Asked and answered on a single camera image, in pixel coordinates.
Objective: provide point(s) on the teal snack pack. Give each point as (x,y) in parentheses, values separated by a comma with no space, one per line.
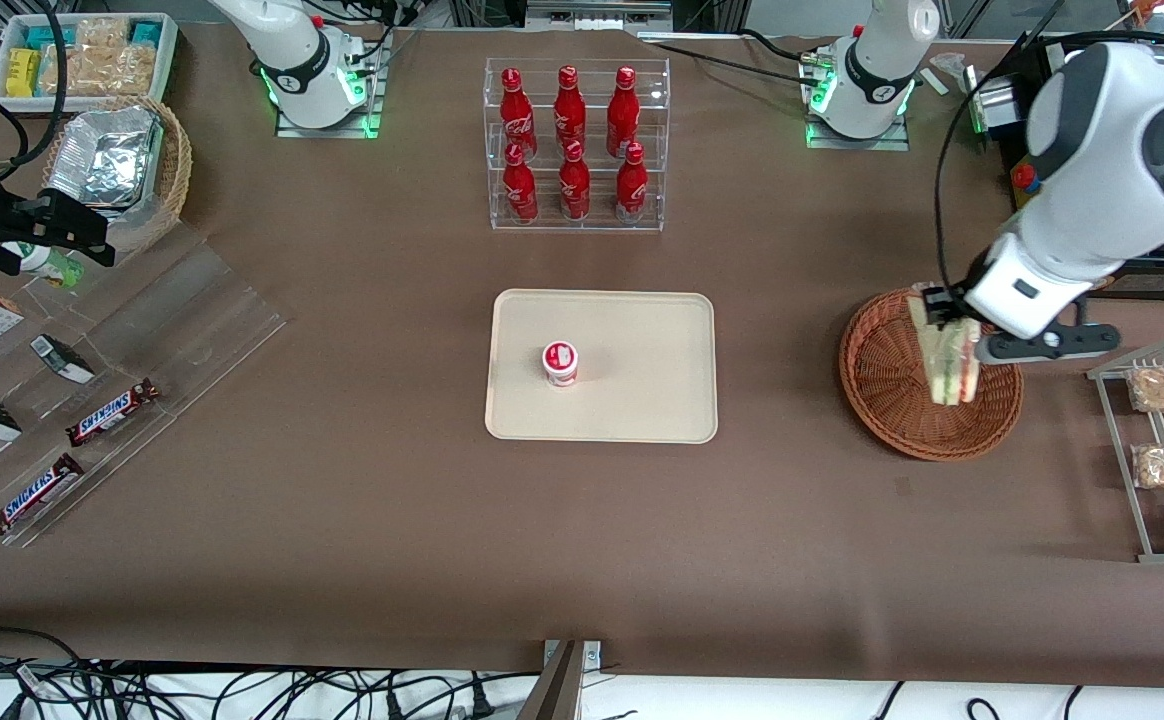
(146,33)
(42,37)

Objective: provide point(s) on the silver control box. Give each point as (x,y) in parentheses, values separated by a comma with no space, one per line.
(992,100)

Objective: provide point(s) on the red skewered food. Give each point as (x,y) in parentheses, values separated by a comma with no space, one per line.
(1147,8)

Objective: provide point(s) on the red cola bottle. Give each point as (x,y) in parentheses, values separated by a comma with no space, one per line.
(631,188)
(516,112)
(622,108)
(520,190)
(569,105)
(574,188)

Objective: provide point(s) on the clear acrylic stepped display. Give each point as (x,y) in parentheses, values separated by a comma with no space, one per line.
(182,320)

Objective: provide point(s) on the clear cracker pack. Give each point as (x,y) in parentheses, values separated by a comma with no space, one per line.
(102,32)
(102,70)

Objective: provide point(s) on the beige plastic tray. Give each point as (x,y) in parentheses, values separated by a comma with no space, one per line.
(642,370)

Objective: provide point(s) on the yellow snack pack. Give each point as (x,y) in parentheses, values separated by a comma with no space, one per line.
(22,72)

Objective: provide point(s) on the clear acrylic bottle rack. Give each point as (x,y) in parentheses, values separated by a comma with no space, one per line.
(592,215)

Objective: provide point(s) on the triangle sandwich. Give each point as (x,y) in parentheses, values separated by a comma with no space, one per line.
(954,365)

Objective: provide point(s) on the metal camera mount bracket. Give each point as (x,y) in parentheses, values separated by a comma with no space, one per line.
(562,685)

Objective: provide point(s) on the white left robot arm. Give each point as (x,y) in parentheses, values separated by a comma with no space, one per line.
(1122,150)

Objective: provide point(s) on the brown round wicker basket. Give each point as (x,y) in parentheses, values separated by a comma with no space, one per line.
(882,400)

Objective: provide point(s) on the red white yogurt cup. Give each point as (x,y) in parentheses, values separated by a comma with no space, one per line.
(560,364)

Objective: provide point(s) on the white plastic bin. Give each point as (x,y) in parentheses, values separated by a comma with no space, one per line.
(168,55)

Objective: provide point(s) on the Snickers chocolate bar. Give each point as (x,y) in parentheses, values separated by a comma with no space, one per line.
(34,495)
(112,412)

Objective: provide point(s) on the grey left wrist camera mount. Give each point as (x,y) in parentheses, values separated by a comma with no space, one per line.
(1047,343)

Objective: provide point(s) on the aluminium foil container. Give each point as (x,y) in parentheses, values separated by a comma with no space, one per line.
(102,155)

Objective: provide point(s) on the yellow emergency stop box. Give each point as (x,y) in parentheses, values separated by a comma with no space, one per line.
(1024,195)

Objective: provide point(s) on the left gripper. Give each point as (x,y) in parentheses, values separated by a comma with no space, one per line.
(945,301)

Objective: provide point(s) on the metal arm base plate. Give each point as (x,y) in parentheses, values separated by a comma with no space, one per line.
(367,110)
(857,143)

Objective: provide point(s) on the green white plastic bottle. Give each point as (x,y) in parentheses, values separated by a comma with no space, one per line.
(50,265)

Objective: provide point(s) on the tan wicker basket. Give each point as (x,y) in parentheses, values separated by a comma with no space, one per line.
(178,160)

